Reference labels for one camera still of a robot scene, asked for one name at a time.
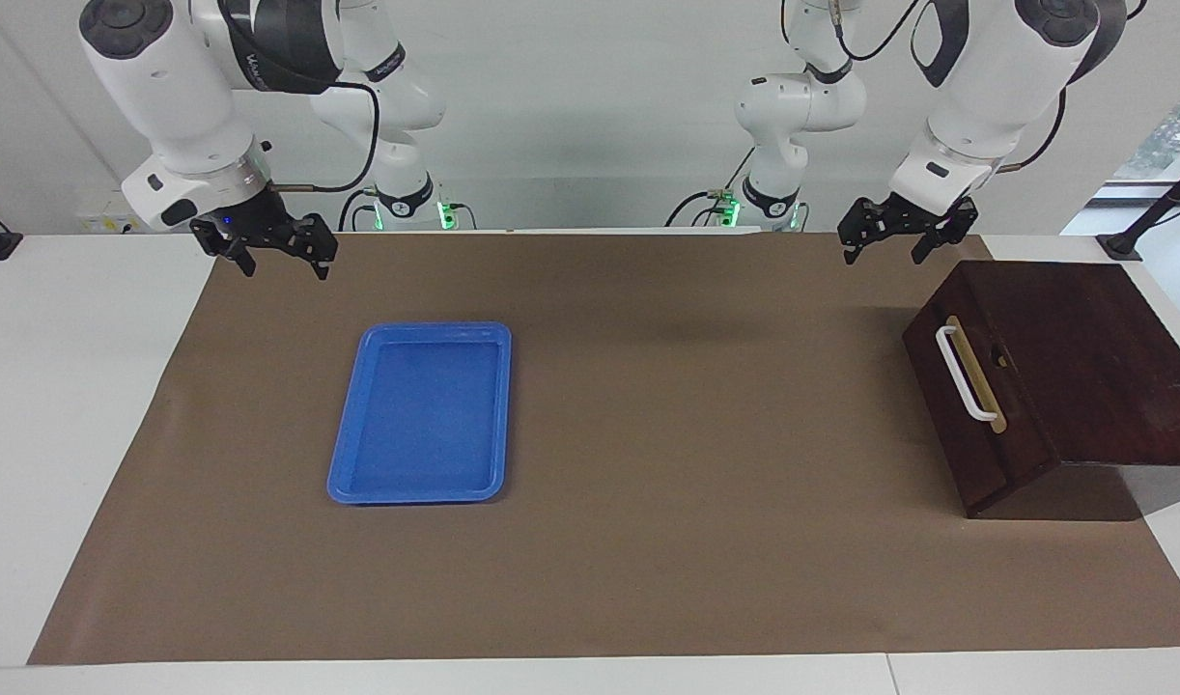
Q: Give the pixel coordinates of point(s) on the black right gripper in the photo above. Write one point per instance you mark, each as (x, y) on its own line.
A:
(262, 227)

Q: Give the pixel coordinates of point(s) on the window with greenery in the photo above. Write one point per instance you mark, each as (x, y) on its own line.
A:
(1169, 135)

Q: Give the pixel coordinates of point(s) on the black clamp stand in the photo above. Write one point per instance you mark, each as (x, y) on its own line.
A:
(1121, 243)

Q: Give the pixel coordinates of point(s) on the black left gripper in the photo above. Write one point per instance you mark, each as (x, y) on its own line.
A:
(904, 217)

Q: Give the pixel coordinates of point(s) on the blue plastic tray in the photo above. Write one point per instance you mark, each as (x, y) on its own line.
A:
(421, 415)

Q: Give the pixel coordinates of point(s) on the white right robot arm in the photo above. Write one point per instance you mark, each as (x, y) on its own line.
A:
(165, 87)

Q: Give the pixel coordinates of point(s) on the brown table mat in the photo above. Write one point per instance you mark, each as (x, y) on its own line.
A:
(696, 541)

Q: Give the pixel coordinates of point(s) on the white wall socket strip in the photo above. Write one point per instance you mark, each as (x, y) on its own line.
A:
(107, 224)

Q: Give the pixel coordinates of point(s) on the dark wooden drawer cabinet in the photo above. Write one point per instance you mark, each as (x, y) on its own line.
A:
(1121, 367)

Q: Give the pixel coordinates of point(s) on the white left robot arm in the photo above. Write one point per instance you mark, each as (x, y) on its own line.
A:
(996, 87)

